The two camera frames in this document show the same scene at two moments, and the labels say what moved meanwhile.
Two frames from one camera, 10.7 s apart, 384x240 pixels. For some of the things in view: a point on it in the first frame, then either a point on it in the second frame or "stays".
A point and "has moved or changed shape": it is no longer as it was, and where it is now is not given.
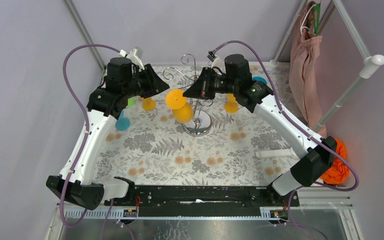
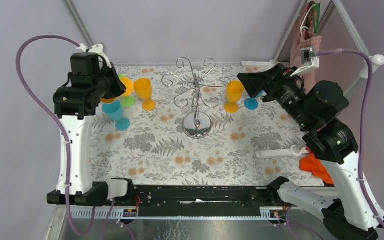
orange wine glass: x=231 y=105 stays
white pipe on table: x=273 y=153 stays
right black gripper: x=201 y=89 to x=254 y=82
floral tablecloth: x=172 y=139 stays
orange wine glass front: x=182 y=111 has moved or changed shape
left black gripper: x=148 y=80 to x=113 y=84
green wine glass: x=131 y=101 stays
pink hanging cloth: x=305 y=54 stays
